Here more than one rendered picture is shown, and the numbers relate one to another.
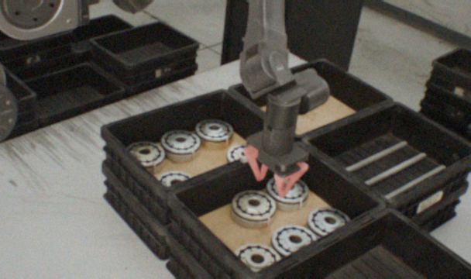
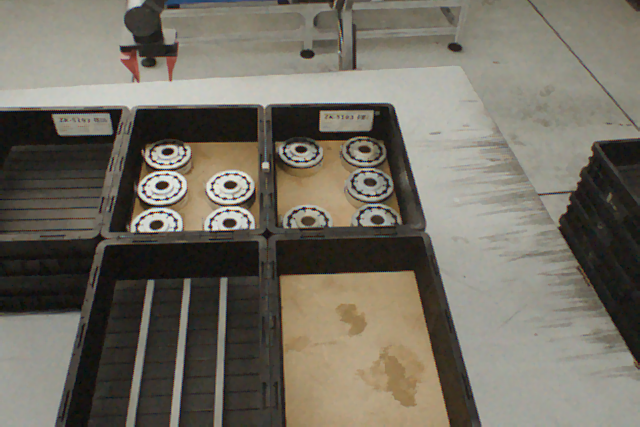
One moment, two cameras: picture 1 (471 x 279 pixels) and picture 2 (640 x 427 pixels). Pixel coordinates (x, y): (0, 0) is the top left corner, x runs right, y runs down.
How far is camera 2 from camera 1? 1.93 m
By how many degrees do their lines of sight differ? 88
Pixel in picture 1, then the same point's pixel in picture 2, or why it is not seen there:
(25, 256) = not seen: hidden behind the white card
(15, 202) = (406, 127)
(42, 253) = not seen: hidden behind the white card
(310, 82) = not seen: outside the picture
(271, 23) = not seen: outside the picture
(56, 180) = (425, 157)
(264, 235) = (198, 190)
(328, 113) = (367, 411)
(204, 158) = (342, 205)
